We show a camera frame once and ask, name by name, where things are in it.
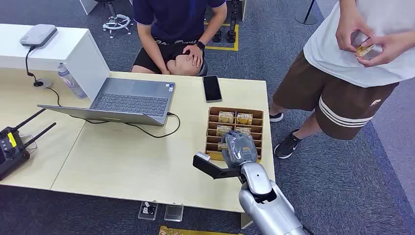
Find white desk shelf block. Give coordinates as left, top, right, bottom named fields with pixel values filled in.
left=0, top=23, right=111, bottom=101

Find black antenna remote controller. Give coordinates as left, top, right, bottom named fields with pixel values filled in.
left=0, top=108, right=57, bottom=181

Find office chair white base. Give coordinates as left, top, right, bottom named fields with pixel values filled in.
left=102, top=0, right=134, bottom=39

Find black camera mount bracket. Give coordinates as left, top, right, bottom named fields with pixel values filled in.
left=193, top=155, right=243, bottom=180

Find grey flat device box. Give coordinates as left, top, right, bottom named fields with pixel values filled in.
left=19, top=23, right=58, bottom=48

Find white cabinet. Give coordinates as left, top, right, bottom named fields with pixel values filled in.
left=79, top=0, right=98, bottom=16

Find grey open laptop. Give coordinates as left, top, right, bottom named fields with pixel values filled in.
left=37, top=77, right=176, bottom=126

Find black laptop power cable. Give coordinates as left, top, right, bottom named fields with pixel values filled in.
left=45, top=86, right=181, bottom=139

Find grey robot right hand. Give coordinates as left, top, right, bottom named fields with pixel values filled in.
left=221, top=130, right=259, bottom=169

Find clear plastic water bottle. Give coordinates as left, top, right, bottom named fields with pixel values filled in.
left=57, top=63, right=88, bottom=99

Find black smartphone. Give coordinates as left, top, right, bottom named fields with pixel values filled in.
left=202, top=75, right=223, bottom=103

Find black device cable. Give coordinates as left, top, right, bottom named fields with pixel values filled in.
left=25, top=46, right=45, bottom=87

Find yellow floor tape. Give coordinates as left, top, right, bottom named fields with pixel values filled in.
left=158, top=225, right=244, bottom=235
left=203, top=21, right=240, bottom=52

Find person's left hand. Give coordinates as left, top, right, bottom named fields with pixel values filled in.
left=356, top=31, right=415, bottom=68
left=182, top=45, right=204, bottom=68

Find grey desk cable grommet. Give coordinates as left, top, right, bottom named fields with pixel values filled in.
left=32, top=78, right=52, bottom=89

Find person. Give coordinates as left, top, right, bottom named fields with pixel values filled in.
left=269, top=0, right=415, bottom=160
left=131, top=0, right=228, bottom=77

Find brown wooden card tray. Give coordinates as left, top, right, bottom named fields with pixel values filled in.
left=205, top=107, right=264, bottom=162

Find black machine legs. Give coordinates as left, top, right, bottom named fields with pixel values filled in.
left=212, top=0, right=240, bottom=44

